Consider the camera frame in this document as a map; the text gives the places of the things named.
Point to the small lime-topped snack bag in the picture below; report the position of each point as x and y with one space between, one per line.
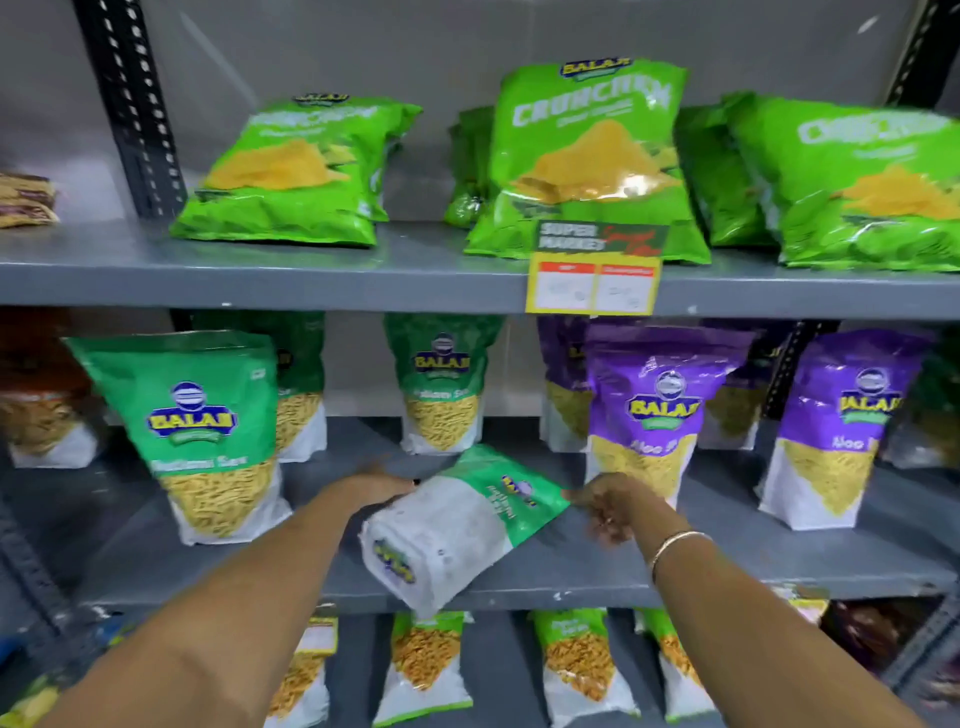
424 660
300 682
675 660
581 660

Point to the silver bangle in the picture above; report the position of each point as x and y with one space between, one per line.
679 537

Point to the person's right hand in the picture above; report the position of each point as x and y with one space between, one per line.
622 499

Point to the person's left hand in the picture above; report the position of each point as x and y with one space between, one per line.
367 487

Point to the grey metal shelf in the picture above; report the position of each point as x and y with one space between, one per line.
300 277
926 645
30 570

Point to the person's right forearm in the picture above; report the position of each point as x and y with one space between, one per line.
750 645

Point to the person's left forearm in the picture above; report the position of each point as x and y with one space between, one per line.
225 630

